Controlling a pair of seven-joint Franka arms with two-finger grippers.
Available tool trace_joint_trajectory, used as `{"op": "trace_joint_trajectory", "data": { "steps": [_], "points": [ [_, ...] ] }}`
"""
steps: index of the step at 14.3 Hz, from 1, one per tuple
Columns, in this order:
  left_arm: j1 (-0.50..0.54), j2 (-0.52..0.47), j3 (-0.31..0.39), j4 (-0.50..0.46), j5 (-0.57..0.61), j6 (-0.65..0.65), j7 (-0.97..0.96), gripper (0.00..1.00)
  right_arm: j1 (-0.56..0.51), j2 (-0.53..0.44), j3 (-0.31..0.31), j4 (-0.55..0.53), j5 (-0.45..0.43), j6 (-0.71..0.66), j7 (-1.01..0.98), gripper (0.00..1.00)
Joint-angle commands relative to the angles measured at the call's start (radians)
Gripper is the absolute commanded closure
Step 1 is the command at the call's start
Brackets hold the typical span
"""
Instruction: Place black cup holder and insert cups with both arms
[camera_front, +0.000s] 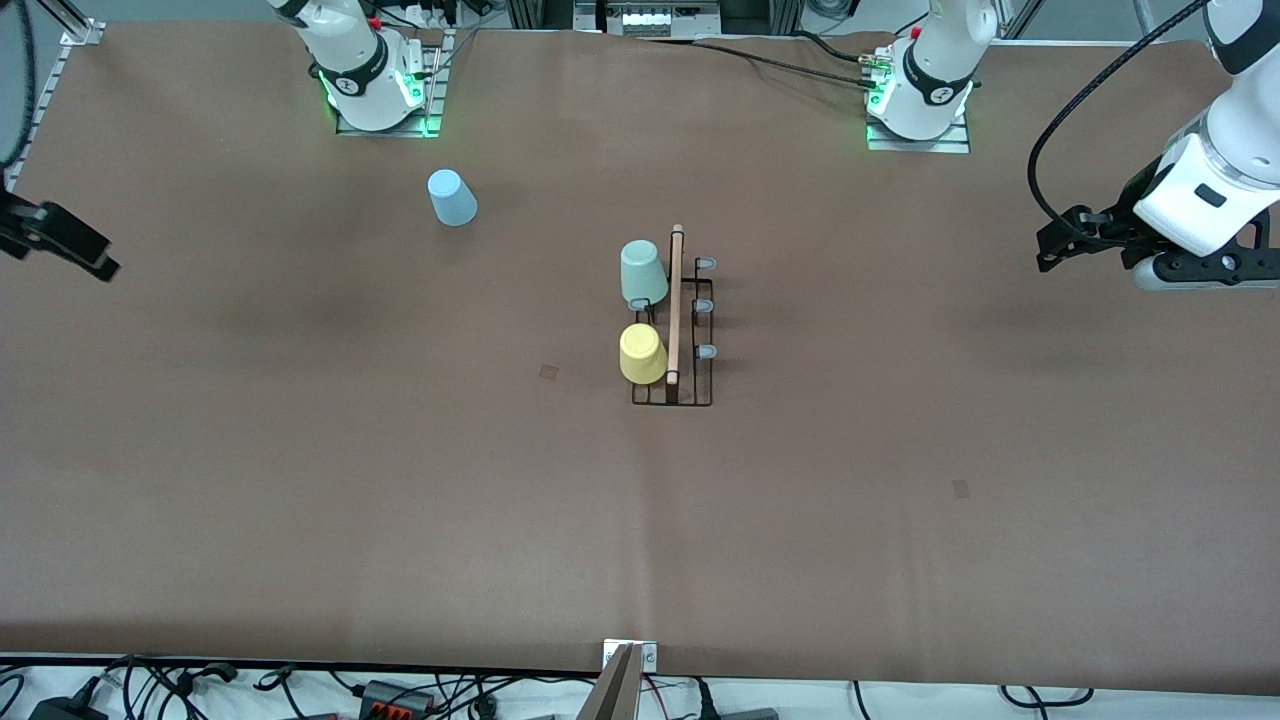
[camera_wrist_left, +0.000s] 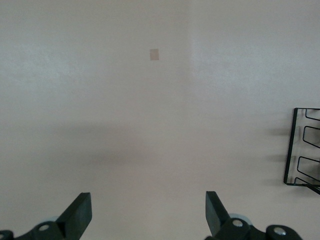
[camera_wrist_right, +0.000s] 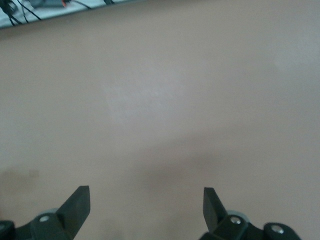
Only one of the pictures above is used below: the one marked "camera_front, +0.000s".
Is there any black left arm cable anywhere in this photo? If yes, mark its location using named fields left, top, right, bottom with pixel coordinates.
left=1026, top=0, right=1214, bottom=231

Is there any metal corner bracket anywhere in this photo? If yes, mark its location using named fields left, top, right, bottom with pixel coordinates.
left=602, top=639, right=659, bottom=673

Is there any thin black table cable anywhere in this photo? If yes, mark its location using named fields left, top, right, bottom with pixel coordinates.
left=790, top=28, right=876, bottom=66

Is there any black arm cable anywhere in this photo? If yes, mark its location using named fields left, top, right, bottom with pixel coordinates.
left=0, top=0, right=38, bottom=173
left=1026, top=0, right=1214, bottom=231

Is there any orange black connector block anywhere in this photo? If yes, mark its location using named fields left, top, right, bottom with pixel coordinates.
left=358, top=679, right=434, bottom=718

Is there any thick black table cable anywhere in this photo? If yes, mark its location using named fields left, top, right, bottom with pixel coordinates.
left=640, top=35, right=881, bottom=91

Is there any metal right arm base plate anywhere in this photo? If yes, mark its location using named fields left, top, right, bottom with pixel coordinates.
left=334, top=28, right=447, bottom=139

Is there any black wire cup holder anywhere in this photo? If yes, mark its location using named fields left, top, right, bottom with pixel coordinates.
left=630, top=224, right=718, bottom=408

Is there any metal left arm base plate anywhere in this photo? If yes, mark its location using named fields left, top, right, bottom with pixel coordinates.
left=865, top=100, right=972, bottom=154

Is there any aluminium frame rail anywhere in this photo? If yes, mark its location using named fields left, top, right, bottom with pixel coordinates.
left=0, top=0, right=104, bottom=213

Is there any black power adapter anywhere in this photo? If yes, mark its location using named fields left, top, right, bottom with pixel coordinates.
left=28, top=690, right=109, bottom=720

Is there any white power strip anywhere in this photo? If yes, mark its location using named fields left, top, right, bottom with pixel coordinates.
left=600, top=0, right=723, bottom=39

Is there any light blue plastic cup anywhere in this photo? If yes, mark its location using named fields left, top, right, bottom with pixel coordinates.
left=427, top=169, right=479, bottom=228

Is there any aluminium profile beam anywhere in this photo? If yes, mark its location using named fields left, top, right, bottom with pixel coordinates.
left=574, top=645, right=647, bottom=720

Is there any grey-green plastic cup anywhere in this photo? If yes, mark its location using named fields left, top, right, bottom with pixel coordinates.
left=620, top=240, right=670, bottom=308

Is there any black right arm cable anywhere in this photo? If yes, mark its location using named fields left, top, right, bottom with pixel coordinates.
left=0, top=0, right=38, bottom=173

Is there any brown paper table cover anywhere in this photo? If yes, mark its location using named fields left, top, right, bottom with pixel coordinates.
left=0, top=22, right=1280, bottom=696

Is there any yellow plastic cup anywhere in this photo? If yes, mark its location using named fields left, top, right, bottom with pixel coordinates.
left=619, top=323, right=669, bottom=385

